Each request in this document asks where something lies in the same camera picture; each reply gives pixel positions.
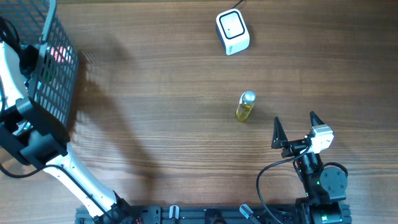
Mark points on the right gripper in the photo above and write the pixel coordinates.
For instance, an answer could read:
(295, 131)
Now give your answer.
(280, 140)

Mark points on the yellow dish soap bottle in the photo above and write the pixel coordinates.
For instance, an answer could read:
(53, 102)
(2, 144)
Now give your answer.
(246, 104)

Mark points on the red white tissue pack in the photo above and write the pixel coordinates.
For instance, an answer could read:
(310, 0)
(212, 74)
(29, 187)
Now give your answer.
(61, 54)

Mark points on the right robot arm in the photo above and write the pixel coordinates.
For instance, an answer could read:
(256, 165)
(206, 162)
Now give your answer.
(324, 183)

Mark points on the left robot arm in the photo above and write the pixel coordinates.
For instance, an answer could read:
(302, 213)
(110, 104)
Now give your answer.
(32, 131)

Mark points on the white barcode scanner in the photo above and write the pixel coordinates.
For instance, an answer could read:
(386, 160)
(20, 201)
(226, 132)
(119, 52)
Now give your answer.
(232, 31)

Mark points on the dark grey plastic basket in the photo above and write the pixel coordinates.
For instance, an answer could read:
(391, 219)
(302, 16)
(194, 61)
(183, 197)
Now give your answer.
(36, 23)

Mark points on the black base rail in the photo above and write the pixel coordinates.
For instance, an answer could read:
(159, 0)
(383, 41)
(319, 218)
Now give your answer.
(281, 213)

